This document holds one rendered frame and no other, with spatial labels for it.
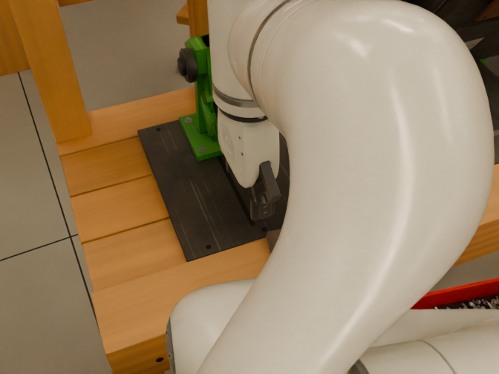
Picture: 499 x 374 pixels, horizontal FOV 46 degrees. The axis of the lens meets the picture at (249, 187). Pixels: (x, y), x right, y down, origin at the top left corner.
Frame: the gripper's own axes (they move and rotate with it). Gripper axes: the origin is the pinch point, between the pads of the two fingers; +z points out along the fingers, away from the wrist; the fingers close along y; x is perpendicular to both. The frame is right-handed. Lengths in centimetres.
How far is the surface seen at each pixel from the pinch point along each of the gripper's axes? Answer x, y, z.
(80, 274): -34, -90, 130
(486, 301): 46, 10, 42
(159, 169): -5, -46, 40
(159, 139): -2, -56, 40
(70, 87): -18, -65, 27
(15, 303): -59, -86, 130
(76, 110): -19, -65, 33
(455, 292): 40, 8, 39
